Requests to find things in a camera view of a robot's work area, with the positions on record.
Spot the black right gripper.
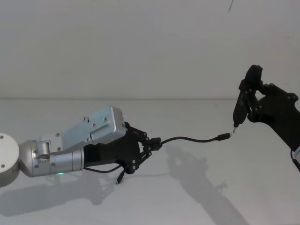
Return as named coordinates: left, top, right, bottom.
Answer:
left=239, top=79, right=300, bottom=151

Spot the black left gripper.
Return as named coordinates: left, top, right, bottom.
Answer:
left=82, top=121, right=163, bottom=176

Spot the black handheld tool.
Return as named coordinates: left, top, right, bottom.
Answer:
left=232, top=65, right=265, bottom=135

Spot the black cable with plug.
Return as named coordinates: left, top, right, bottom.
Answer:
left=153, top=131, right=233, bottom=147

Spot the white table cloth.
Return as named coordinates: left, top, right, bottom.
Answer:
left=0, top=97, right=300, bottom=225

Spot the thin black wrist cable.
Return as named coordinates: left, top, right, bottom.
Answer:
left=83, top=164, right=126, bottom=186

